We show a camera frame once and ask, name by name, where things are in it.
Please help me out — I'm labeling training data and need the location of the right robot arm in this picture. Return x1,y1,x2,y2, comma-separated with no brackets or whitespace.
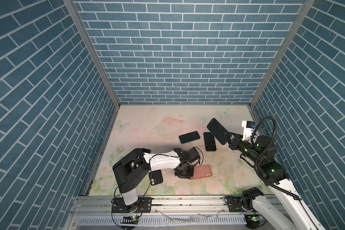
224,131,325,230

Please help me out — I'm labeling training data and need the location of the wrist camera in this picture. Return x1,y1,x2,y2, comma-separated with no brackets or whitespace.
241,120,256,141
186,147,201,165

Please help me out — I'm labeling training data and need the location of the aluminium front rail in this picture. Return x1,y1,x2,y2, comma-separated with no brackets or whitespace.
71,194,308,216

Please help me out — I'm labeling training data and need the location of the black phone case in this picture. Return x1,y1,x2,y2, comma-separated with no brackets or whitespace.
203,132,217,152
149,170,163,186

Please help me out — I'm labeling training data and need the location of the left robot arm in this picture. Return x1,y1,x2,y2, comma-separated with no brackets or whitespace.
112,147,203,206

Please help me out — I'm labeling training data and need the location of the pink phone case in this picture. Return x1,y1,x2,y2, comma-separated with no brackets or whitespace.
191,164,212,180

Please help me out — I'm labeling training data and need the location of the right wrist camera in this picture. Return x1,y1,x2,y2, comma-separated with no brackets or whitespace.
241,120,256,141

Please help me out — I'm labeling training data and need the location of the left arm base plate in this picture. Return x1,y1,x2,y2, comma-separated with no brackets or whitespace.
112,197,152,214

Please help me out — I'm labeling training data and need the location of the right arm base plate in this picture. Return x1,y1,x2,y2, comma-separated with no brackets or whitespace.
225,196,268,213

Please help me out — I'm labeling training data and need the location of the blue phone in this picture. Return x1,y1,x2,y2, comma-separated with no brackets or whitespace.
207,118,229,145

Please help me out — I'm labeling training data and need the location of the white slotted cable duct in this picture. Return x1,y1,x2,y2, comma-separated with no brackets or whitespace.
78,214,247,227

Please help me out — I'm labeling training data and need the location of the black phone purple edge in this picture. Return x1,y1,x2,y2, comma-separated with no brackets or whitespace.
179,131,200,144

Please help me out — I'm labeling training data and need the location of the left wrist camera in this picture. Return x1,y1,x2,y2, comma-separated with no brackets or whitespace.
186,147,201,165

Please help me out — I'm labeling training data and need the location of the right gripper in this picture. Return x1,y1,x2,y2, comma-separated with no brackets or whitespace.
224,130,263,166

